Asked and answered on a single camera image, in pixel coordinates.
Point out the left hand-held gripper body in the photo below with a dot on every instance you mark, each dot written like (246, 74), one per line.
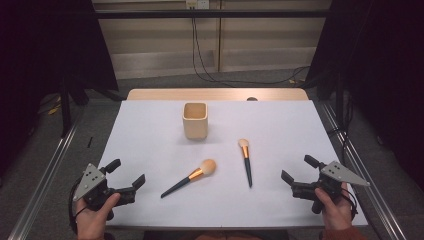
(89, 180)

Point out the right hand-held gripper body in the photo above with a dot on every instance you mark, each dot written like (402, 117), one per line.
(343, 173)

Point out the small makeup brush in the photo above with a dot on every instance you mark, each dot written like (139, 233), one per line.
(247, 165)

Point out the large makeup brush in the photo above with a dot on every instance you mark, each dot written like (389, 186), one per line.
(195, 174)

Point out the beige square cup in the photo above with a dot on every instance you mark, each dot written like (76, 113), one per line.
(195, 128)

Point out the person's right hand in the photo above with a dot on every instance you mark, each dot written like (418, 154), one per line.
(336, 213)

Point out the person's left hand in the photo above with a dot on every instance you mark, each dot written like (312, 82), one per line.
(91, 223)

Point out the black metal stand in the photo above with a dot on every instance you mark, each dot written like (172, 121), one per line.
(65, 110)

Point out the white table sheet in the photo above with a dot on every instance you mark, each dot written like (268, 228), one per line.
(216, 206)

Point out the yellow strip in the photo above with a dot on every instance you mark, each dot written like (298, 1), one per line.
(53, 110)

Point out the person's torso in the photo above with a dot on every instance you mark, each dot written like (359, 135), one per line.
(230, 237)

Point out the dark table grommet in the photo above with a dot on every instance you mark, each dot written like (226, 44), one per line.
(252, 99)

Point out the wooden table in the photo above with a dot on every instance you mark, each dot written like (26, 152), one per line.
(216, 94)

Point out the black curtain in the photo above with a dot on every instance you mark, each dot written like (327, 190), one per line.
(383, 66)
(40, 50)

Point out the black horizontal bar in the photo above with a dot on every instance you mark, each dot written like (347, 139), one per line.
(150, 14)

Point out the aluminium rail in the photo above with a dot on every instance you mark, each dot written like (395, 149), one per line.
(43, 180)
(370, 180)

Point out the white wall socket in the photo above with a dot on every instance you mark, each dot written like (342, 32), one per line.
(197, 4)

